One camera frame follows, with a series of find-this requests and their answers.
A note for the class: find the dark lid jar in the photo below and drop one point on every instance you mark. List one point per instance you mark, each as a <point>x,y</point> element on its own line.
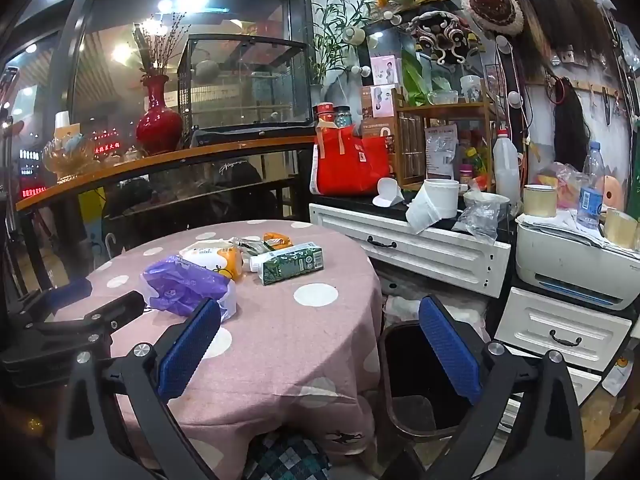
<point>343,117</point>

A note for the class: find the gold glass bowl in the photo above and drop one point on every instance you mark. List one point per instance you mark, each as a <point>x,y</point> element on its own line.
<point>67,155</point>

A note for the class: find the cream tape roll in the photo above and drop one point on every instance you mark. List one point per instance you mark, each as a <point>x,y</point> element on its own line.
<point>539,202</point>
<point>620,230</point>

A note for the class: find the red lid jar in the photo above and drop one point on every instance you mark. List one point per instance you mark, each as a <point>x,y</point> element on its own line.
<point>325,112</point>

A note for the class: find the dried branches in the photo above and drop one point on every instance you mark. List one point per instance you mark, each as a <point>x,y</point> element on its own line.
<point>160,45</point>

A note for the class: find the white plastic scoop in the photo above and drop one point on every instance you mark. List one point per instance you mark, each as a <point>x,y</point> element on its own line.
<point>387,192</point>

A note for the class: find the white long drawer cabinet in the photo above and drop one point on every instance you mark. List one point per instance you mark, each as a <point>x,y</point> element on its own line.
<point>425,255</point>

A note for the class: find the white printer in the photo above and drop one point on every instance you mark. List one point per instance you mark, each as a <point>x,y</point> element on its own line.
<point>565,265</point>

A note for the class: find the clear water bottle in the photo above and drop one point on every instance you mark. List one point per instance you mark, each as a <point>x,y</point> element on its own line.
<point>590,195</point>

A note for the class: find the green leafy plant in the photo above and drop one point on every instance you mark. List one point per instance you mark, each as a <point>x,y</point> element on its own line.
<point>332,30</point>

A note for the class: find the glass display case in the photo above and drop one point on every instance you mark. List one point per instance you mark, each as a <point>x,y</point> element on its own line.
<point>240,90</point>

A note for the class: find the chequered cloth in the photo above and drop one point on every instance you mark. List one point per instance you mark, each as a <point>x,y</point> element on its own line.
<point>285,457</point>

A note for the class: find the clear plastic cup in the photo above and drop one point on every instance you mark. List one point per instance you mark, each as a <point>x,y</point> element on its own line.
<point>471,89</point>

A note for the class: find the brown paper scraps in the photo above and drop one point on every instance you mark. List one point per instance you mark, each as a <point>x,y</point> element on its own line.
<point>615,420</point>

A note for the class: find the black ornamental headdress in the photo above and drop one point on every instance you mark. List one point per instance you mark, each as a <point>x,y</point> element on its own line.
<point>440,35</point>

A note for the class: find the clear plastic bag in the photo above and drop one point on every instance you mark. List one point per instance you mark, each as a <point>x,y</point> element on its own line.
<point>480,220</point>

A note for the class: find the green drink carton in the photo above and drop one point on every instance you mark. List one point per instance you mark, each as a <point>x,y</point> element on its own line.
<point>292,262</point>

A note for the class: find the red round cushion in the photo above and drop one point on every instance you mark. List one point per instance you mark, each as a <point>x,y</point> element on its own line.
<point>492,7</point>

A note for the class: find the pink polka dot tablecloth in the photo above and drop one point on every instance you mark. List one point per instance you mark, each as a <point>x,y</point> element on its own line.
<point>280,340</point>

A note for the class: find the red ceramic vase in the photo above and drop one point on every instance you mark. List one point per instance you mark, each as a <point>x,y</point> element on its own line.
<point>159,130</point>

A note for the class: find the white orange snack packet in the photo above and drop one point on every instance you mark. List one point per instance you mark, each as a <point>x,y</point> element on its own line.
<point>215,257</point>

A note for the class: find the white toilet paper roll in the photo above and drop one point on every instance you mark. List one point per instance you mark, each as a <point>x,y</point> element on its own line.
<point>440,200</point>

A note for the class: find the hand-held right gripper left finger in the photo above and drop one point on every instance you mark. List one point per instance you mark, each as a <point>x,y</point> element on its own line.
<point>192,345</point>

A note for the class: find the wooden shelf rack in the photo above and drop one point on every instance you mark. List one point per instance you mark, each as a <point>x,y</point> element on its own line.
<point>440,106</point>

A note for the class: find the white printed packet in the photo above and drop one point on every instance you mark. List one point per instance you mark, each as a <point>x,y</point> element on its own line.
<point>441,152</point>

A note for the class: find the brown cardboard box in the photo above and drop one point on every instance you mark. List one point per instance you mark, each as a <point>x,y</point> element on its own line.
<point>380,127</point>

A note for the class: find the wooden counter ledge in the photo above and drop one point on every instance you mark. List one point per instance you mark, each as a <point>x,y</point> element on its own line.
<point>175,157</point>

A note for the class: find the white paper cups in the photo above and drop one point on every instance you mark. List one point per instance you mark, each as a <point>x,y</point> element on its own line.
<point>61,119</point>

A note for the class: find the black hanging wig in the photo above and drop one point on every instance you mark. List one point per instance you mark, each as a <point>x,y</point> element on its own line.
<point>567,130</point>

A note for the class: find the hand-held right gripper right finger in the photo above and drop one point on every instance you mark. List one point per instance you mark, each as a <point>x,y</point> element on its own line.
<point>450,347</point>

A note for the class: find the red tote bag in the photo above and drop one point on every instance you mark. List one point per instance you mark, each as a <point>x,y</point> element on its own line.
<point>350,165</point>

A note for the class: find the yellow green bottle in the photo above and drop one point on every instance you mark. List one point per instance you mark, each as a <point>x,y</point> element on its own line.
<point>475,160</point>

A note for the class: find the purple plastic bag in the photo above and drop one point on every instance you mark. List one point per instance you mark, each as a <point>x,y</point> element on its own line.
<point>180,285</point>

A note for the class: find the pink box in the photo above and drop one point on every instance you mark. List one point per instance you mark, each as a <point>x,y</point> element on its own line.
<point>386,70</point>

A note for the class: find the dark plastic trash bin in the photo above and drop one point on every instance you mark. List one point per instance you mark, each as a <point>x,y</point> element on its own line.
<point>410,365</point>

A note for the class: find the white plastic jug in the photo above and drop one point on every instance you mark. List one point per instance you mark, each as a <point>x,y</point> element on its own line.
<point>506,170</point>

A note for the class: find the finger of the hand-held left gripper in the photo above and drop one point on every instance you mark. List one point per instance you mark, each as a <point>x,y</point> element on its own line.
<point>70,291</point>
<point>117,307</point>

